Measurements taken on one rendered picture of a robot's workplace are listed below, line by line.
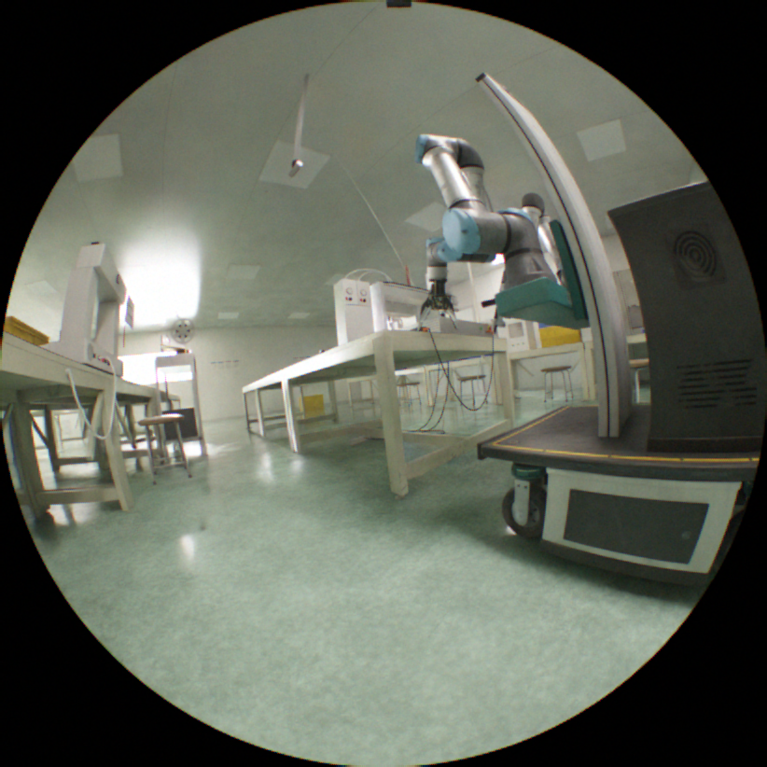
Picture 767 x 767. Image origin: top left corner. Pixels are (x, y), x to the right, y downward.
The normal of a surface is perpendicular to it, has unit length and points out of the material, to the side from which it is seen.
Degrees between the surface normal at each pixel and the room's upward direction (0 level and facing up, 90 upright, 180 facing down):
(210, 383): 90
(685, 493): 90
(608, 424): 90
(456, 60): 180
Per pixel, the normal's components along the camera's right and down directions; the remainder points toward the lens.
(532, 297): -0.86, 0.10
